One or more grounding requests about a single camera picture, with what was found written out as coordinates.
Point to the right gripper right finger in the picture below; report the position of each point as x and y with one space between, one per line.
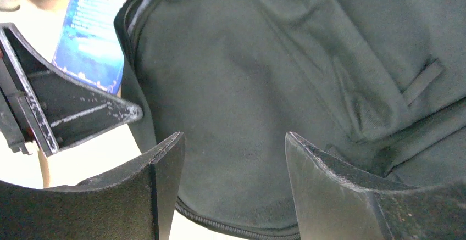
336 200

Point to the blue orange book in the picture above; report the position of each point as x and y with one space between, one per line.
88 48

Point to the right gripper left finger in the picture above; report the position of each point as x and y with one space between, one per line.
135 200

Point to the black student backpack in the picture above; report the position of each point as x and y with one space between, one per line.
379 84

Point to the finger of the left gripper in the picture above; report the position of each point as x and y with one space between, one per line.
40 103

